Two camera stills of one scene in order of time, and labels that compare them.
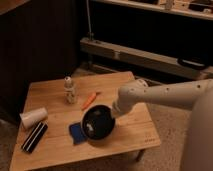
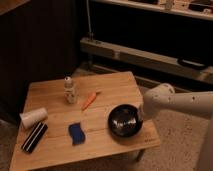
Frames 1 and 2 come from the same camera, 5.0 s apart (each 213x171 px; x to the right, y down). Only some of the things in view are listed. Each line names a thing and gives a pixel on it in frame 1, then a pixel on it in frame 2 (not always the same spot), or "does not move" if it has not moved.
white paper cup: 30,117 does not move
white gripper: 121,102 → 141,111
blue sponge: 77,133 does not move
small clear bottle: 69,90 does not move
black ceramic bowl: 97,123 → 125,121
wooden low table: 82,126 does not move
